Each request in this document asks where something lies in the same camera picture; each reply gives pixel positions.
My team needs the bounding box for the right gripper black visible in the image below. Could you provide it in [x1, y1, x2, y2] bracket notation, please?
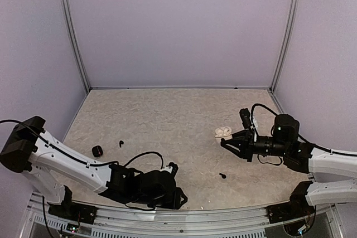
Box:
[221, 129, 290, 162]

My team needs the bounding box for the white earbud charging case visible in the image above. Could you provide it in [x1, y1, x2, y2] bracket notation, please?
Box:
[215, 127, 232, 139]

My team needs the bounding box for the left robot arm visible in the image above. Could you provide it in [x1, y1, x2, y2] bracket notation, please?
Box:
[1, 116, 188, 218]

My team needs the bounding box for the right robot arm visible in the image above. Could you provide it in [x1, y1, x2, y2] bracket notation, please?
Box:
[220, 114, 356, 218]

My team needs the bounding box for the black earbud charging case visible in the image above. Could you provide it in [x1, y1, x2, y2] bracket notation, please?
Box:
[91, 145, 104, 158]

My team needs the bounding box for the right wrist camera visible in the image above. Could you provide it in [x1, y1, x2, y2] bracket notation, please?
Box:
[239, 108, 255, 131]

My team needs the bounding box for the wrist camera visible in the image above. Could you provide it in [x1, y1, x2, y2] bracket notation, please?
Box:
[161, 162, 179, 176]
[239, 108, 255, 131]

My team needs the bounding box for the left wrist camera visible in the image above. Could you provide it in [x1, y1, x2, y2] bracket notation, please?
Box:
[161, 162, 179, 176]

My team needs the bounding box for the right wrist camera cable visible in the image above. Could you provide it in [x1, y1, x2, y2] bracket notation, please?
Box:
[250, 103, 279, 127]

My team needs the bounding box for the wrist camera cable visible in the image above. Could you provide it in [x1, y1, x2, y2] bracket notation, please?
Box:
[122, 151, 165, 171]
[250, 103, 279, 127]

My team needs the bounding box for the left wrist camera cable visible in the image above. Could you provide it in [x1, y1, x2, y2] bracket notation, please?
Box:
[122, 151, 165, 171]

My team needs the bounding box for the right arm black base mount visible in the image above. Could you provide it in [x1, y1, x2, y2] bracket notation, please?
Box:
[266, 181, 316, 224]

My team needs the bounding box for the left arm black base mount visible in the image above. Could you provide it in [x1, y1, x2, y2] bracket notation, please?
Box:
[49, 186, 98, 225]

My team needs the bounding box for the aluminium front rail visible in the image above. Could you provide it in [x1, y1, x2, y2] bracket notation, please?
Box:
[16, 192, 345, 237]

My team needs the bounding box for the right aluminium frame post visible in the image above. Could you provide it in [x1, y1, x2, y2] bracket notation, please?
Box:
[269, 0, 299, 95]

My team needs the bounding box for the aluminium frame post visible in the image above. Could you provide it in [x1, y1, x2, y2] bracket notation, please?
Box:
[269, 0, 299, 95]
[60, 0, 91, 95]

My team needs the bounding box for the left aluminium frame post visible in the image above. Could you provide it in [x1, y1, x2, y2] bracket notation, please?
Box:
[60, 0, 91, 95]

